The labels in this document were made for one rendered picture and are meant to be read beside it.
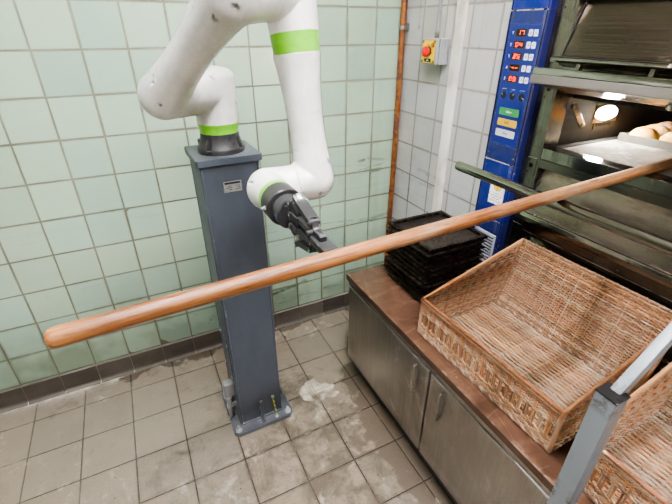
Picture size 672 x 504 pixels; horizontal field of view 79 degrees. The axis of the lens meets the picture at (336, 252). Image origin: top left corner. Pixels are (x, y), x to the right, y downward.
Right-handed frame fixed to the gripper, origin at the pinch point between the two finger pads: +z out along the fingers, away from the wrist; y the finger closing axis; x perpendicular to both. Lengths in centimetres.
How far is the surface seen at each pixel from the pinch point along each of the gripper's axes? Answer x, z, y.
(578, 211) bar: -62, 9, 1
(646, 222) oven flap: -101, 7, 13
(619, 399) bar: -41, 40, 22
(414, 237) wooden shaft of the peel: -16.0, 7.2, -1.5
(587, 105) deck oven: -117, -32, -13
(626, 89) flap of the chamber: -85, -2, -23
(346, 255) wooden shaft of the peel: -0.9, 7.9, -1.5
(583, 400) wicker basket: -57, 28, 43
